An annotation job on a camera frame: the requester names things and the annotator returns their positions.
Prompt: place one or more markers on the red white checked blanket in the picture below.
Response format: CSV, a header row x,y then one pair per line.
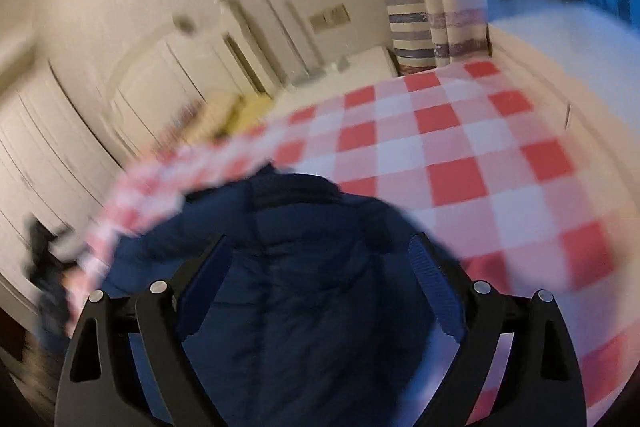
x,y
450,157

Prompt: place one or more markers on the cream fluffy pillow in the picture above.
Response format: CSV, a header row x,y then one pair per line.
x,y
217,112

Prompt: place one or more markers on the white panelled wardrobe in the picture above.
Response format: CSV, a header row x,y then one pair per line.
x,y
45,167

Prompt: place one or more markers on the yellow pillow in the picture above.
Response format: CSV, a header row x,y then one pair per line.
x,y
257,112

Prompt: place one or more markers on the navy quilted zip jacket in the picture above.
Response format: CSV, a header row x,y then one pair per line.
x,y
300,297

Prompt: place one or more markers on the white nightstand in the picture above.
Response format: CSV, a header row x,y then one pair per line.
x,y
360,62

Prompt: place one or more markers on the white wooden bed headboard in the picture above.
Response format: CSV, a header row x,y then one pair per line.
x,y
200,62

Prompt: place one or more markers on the beige wall socket plate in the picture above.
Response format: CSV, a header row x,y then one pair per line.
x,y
328,18

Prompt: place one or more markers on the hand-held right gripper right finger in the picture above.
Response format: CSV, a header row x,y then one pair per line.
x,y
440,292

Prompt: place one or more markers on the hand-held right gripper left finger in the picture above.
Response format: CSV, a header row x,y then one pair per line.
x,y
202,292

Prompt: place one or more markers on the white window bench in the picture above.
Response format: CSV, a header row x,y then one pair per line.
x,y
590,107

